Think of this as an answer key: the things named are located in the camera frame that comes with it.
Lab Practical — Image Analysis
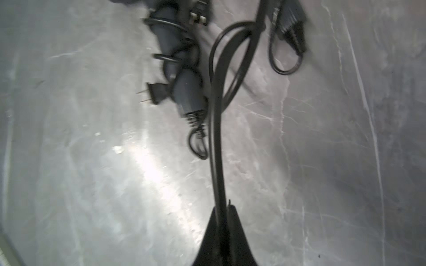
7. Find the black cord of pink dryer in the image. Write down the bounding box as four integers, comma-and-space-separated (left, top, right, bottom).
207, 0, 268, 266

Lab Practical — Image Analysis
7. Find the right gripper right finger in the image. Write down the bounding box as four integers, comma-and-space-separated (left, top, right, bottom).
227, 201, 257, 266

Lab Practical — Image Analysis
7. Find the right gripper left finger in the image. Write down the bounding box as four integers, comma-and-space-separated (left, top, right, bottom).
192, 207, 220, 266

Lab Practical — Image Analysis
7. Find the dark grey hair dryer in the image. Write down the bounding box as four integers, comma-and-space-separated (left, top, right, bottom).
270, 0, 307, 57
143, 1, 207, 138

